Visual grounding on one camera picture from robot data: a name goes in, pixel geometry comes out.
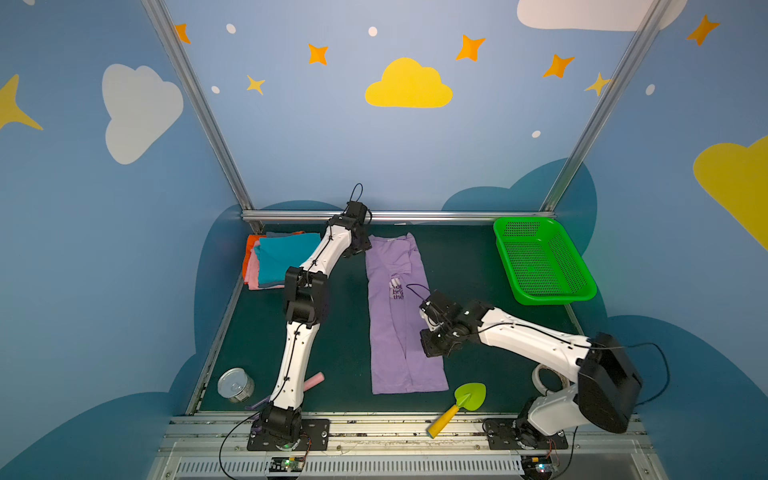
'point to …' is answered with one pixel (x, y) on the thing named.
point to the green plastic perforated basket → (540, 263)
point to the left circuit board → (291, 464)
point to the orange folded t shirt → (251, 239)
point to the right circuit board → (536, 467)
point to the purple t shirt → (396, 291)
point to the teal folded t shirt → (279, 253)
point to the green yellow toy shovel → (468, 396)
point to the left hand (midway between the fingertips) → (365, 246)
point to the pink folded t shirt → (252, 271)
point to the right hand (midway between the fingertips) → (426, 346)
